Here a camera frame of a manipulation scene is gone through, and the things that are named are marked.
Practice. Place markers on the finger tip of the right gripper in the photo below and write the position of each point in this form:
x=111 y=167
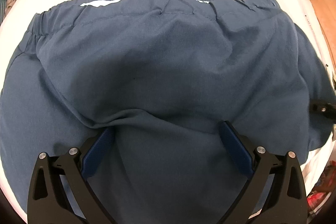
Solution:
x=324 y=108

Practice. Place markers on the teal hard suitcase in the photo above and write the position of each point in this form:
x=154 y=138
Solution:
x=3 y=4

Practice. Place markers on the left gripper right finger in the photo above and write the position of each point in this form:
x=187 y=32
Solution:
x=274 y=191

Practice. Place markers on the dark bag with items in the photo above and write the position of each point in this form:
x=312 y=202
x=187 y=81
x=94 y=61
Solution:
x=322 y=190

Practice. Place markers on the blue and white jacket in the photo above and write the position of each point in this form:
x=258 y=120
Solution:
x=161 y=75

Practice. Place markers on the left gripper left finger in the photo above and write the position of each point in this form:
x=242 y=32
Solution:
x=59 y=191

